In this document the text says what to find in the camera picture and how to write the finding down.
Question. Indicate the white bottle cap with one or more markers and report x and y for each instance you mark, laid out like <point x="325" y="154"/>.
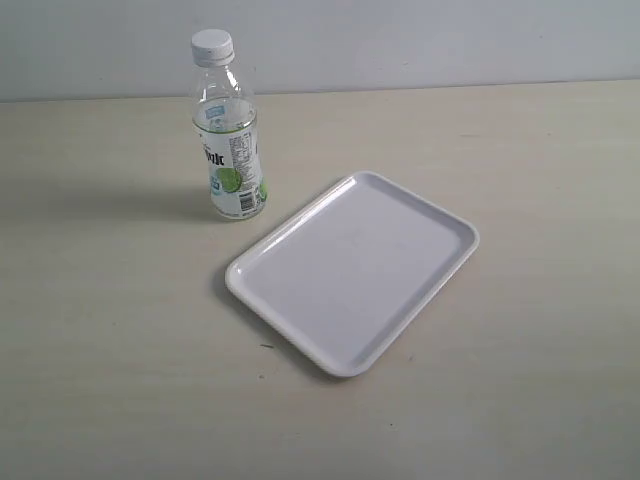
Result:
<point x="212" y="48"/>

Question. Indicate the clear plastic drink bottle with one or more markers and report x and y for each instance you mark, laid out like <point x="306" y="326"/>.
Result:
<point x="225" y="118"/>

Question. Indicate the white rectangular plastic tray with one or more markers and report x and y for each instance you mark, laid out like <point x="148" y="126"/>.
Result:
<point x="344" y="277"/>

